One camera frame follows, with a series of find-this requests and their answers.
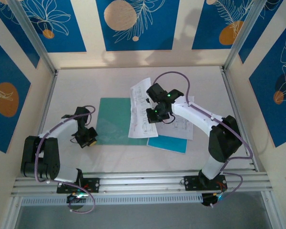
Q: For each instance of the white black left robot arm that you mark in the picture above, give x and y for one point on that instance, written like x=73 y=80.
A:
x=62 y=127

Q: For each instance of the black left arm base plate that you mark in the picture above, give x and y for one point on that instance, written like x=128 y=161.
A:
x=93 y=184

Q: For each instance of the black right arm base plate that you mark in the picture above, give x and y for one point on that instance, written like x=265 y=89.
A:
x=189 y=182

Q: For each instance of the aluminium frame leg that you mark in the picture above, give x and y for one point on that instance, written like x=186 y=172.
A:
x=271 y=212
x=13 y=214

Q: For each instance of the aluminium frame post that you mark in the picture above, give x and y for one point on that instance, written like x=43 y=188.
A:
x=246 y=33
x=31 y=33

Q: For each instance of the blue folder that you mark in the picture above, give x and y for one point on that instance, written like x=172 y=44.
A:
x=169 y=144

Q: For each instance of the white printed paper sheet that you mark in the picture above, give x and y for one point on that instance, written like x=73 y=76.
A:
x=181 y=128
x=140 y=114

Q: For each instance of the aluminium mounting rail beam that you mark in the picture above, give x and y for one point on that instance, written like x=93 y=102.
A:
x=143 y=182

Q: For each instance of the aluminium side rail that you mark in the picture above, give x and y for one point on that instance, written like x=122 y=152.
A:
x=47 y=105
x=238 y=119

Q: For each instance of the green plastic folder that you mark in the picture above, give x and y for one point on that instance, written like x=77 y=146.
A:
x=112 y=119

